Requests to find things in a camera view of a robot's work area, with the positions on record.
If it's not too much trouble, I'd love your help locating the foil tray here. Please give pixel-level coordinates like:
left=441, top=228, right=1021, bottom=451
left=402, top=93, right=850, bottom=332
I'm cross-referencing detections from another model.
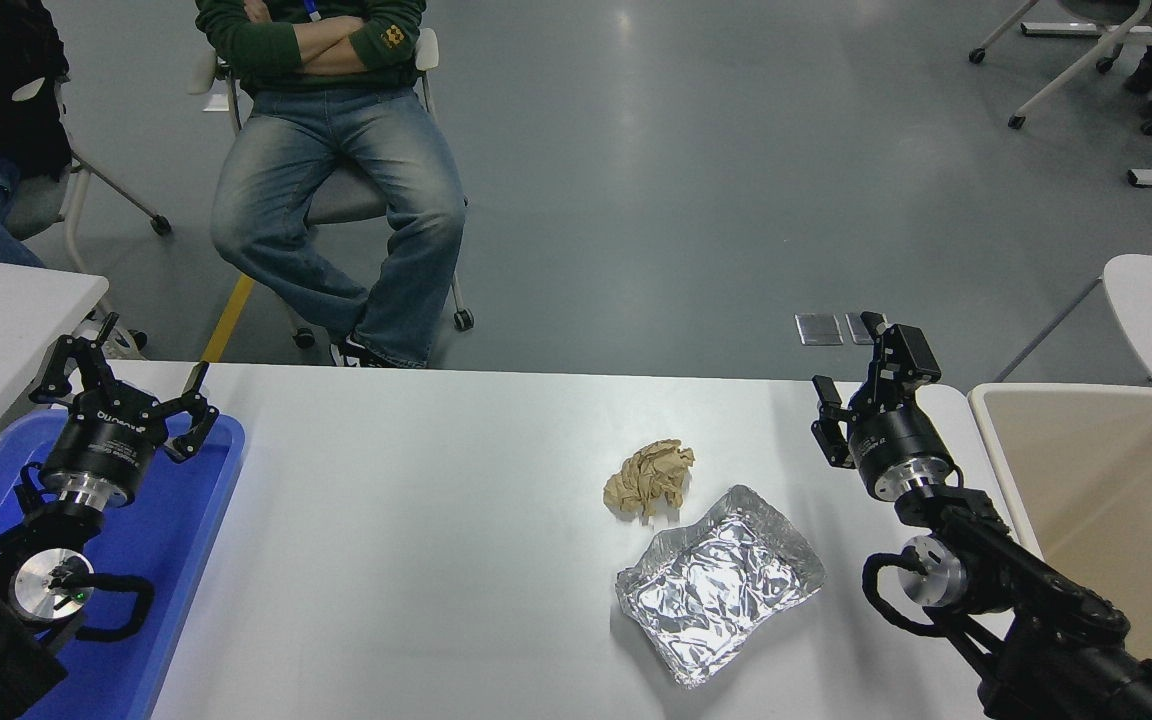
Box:
left=615, top=485, right=827, bottom=689

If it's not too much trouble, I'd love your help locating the large pale bin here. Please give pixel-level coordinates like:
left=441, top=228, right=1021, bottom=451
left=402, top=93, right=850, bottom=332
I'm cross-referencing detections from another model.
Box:
left=968, top=383, right=1152, bottom=711

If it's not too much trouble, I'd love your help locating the crumpled tan paper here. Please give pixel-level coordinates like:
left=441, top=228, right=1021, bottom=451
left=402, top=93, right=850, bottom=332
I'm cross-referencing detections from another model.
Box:
left=603, top=438, right=695, bottom=523

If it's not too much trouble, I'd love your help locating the grey chair with white frame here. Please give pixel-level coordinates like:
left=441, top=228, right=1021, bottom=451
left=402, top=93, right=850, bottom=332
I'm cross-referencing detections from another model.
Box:
left=1, top=75, right=174, bottom=353

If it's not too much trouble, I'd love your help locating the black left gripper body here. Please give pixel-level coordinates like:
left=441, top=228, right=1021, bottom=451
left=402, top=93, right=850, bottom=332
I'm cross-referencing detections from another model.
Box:
left=40, top=385, right=169, bottom=493

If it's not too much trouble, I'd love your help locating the blue plastic tray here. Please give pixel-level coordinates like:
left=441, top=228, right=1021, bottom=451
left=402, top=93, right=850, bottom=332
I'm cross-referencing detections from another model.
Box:
left=0, top=408, right=246, bottom=720

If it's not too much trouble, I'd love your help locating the white-framed wheeled chair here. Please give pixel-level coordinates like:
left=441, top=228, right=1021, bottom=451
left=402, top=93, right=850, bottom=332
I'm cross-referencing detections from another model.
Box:
left=969, top=0, right=1152, bottom=136

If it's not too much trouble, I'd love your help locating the grey swivel chair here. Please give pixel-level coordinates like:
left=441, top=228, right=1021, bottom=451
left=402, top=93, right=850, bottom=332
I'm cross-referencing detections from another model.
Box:
left=188, top=28, right=477, bottom=349

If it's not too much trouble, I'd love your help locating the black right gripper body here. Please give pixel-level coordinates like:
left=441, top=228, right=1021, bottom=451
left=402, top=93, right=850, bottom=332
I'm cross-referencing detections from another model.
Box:
left=841, top=405, right=952, bottom=491

